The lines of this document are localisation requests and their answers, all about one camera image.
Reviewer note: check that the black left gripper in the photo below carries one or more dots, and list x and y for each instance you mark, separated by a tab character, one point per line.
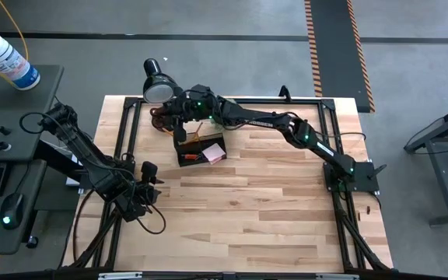
149	171

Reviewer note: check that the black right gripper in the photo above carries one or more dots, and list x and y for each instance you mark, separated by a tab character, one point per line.
181	113

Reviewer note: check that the orange pencil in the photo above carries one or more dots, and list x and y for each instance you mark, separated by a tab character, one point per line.
167	132
197	134

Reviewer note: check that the pink sticky note pad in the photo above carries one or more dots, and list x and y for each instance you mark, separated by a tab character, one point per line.
214	152

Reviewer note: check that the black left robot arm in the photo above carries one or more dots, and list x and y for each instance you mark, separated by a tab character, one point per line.
88	155

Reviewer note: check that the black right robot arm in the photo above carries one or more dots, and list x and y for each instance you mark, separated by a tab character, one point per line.
255	118

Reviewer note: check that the black mesh desk organizer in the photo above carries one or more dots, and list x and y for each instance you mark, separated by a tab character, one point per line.
187	164

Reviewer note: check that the black desk lamp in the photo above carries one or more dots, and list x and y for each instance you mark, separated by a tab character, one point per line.
158	91

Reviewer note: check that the green artificial potted plant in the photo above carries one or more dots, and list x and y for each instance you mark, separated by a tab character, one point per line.
217	122

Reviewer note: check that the black caster wheel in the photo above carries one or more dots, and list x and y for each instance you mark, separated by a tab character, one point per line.
32	242

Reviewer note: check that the black computer mouse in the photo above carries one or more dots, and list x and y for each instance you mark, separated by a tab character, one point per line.
12	212

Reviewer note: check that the black side desk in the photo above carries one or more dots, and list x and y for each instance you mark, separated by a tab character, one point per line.
14	116

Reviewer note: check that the black hazard-striped floor mat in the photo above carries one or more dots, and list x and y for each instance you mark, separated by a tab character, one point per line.
334	46

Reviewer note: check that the white wipes canister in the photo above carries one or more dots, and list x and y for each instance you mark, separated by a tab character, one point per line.
6	58

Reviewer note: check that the grey metal table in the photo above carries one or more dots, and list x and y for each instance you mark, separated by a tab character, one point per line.
438	171

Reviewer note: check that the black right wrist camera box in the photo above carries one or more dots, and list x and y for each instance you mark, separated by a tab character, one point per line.
198	92

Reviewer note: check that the silver frame bracket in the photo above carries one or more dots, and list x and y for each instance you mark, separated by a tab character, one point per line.
119	276
337	277

